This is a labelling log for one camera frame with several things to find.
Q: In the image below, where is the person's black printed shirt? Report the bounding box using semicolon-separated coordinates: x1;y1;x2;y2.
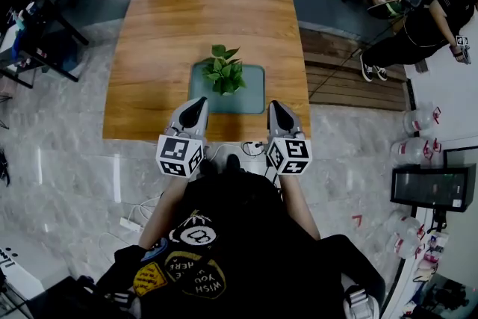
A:
25;170;388;319

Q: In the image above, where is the grey backpack strap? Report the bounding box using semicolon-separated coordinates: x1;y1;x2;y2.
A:
341;285;380;319

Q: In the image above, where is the black round helmet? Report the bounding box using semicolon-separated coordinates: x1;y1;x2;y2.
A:
366;0;406;20

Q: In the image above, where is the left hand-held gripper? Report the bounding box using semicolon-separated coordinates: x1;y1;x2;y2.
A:
155;96;210;179

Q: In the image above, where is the clear water jug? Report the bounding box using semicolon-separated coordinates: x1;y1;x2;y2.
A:
386;235;425;259
390;137;442;165
403;106;441;135
386;214;426;238

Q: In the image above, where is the black desk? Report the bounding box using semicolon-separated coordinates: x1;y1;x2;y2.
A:
0;0;90;90

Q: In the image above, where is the person's right forearm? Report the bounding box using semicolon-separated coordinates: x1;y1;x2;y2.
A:
278;172;322;242

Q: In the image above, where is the wooden table with white legs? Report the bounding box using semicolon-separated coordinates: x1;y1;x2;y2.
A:
102;0;311;142

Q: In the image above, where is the grey-green tray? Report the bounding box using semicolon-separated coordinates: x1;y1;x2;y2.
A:
187;62;267;116

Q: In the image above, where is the person's left forearm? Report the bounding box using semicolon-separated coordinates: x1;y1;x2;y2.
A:
137;175;193;250

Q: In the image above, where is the black glass cabinet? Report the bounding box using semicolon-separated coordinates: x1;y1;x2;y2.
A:
390;163;477;213

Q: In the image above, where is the wooden slatted pallet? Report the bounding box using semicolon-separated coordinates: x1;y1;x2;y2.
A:
298;28;409;112

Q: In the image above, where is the white power adapter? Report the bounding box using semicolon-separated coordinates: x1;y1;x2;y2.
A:
119;216;143;233

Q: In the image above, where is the white cabinet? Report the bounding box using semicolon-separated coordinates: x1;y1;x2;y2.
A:
0;235;48;302

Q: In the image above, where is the potted green plant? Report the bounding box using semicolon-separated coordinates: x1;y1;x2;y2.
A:
200;43;248;97

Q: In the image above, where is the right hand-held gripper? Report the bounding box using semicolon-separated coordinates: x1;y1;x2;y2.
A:
265;99;314;176

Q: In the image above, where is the person's black shoe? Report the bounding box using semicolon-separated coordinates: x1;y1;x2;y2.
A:
225;152;243;175
199;157;217;179

